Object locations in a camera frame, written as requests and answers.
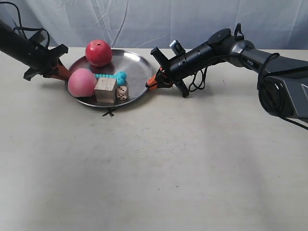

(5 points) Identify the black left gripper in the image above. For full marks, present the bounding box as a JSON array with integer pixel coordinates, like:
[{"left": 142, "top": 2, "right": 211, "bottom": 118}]
[{"left": 24, "top": 44, "right": 70, "bottom": 81}]

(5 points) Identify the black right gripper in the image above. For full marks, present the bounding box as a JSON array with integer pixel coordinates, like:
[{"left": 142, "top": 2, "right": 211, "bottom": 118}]
[{"left": 145, "top": 42, "right": 214, "bottom": 98}]

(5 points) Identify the round metal plate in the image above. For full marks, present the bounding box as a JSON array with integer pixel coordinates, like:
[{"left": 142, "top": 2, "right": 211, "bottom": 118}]
[{"left": 69, "top": 49, "right": 154, "bottom": 108}]

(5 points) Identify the pink toy peach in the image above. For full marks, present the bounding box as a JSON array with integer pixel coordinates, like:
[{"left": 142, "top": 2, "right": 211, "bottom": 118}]
[{"left": 68, "top": 68, "right": 97, "bottom": 97}]

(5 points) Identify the small wooden die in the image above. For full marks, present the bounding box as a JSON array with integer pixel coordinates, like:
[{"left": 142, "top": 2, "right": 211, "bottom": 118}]
[{"left": 116, "top": 86, "right": 128, "bottom": 100}]

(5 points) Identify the teal bone toy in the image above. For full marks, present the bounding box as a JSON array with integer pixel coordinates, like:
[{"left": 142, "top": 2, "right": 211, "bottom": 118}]
[{"left": 86, "top": 68, "right": 127, "bottom": 86}]

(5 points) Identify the red toy apple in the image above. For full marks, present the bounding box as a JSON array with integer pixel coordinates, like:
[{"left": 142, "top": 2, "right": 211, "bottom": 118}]
[{"left": 85, "top": 39, "right": 112, "bottom": 67}]

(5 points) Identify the wooden cube block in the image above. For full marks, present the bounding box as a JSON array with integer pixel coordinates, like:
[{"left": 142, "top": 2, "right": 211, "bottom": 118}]
[{"left": 94, "top": 77, "right": 117, "bottom": 104}]

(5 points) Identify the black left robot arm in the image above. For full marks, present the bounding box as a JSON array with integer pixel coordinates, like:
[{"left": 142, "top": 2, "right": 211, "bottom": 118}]
[{"left": 0, "top": 21, "right": 71, "bottom": 81}]

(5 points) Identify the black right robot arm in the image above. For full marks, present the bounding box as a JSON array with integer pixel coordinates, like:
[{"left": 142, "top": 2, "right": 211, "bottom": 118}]
[{"left": 145, "top": 24, "right": 308, "bottom": 121}]

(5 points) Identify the black X mark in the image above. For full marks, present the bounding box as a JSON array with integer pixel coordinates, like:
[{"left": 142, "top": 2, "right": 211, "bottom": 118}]
[{"left": 102, "top": 108, "right": 116, "bottom": 117}]

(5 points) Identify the white backdrop cloth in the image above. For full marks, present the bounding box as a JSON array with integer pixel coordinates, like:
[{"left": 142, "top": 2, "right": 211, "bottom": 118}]
[{"left": 0, "top": 0, "right": 308, "bottom": 50}]

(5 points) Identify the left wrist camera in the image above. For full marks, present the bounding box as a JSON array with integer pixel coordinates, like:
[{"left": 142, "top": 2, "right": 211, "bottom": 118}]
[{"left": 29, "top": 29, "right": 46, "bottom": 44}]

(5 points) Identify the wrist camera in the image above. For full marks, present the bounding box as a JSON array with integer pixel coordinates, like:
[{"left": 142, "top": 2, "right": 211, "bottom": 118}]
[
  {"left": 169, "top": 40, "right": 186, "bottom": 56},
  {"left": 29, "top": 29, "right": 46, "bottom": 44}
]

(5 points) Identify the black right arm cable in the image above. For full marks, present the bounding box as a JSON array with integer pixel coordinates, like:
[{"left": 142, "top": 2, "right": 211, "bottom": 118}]
[{"left": 188, "top": 66, "right": 208, "bottom": 92}]

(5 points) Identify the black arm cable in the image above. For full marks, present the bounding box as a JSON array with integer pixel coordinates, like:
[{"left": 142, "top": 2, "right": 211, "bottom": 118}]
[
  {"left": 0, "top": 1, "right": 51, "bottom": 49},
  {"left": 188, "top": 66, "right": 208, "bottom": 92}
]

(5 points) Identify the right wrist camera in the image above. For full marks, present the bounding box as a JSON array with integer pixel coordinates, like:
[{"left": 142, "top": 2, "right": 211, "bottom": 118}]
[{"left": 169, "top": 40, "right": 186, "bottom": 56}]

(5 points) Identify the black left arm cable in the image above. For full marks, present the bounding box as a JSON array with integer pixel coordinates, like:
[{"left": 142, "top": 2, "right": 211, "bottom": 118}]
[{"left": 0, "top": 1, "right": 51, "bottom": 49}]

